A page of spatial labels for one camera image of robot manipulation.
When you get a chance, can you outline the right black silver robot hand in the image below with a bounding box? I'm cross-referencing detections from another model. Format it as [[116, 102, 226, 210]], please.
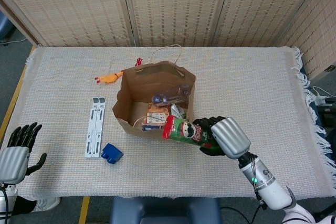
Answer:
[[193, 115, 251, 160]]

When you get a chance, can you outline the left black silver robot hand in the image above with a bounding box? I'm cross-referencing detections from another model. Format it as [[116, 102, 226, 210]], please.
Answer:
[[0, 122, 47, 184]]

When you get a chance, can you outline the green Pringles can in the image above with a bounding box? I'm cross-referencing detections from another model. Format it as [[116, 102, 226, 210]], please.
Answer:
[[162, 115, 221, 151]]

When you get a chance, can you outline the silver-green wrapper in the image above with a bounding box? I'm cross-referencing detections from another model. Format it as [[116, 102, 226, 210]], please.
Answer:
[[170, 103, 188, 116]]

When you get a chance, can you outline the clear plastic water bottle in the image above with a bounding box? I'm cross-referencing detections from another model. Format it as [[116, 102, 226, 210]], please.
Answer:
[[151, 84, 190, 107]]

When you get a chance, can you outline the orange chips snack box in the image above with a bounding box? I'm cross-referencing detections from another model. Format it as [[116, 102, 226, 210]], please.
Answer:
[[142, 103, 171, 132]]

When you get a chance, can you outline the brown paper bag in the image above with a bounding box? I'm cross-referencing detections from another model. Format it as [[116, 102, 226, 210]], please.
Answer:
[[112, 44, 196, 141]]

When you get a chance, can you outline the black trouser leg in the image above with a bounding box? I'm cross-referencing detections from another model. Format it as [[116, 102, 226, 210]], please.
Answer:
[[12, 197, 37, 216]]

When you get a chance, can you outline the white sneaker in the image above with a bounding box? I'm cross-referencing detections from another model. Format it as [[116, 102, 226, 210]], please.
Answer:
[[33, 197, 61, 212]]

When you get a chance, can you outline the white woven tablecloth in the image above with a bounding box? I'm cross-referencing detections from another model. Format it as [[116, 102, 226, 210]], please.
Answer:
[[0, 45, 333, 201]]

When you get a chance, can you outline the white folding laptop stand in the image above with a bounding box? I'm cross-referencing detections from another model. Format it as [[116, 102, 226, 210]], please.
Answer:
[[83, 97, 107, 158]]

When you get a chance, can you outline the white power strip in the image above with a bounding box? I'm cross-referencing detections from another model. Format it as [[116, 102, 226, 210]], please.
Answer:
[[312, 86, 332, 105]]

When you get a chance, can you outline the blue plastic block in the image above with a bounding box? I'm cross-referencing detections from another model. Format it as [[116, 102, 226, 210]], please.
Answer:
[[101, 143, 124, 165]]

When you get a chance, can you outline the black stand base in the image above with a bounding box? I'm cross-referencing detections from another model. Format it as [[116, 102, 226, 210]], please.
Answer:
[[312, 202, 336, 219]]

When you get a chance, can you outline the yellow rubber chicken toy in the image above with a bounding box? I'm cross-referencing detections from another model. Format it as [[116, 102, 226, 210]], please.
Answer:
[[94, 57, 144, 85]]

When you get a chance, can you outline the bamboo folding screen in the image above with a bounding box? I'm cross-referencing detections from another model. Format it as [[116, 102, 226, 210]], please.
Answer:
[[0, 0, 336, 80]]

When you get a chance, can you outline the black floor cable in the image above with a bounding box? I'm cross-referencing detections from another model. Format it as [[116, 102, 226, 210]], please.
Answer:
[[220, 206, 263, 224]]

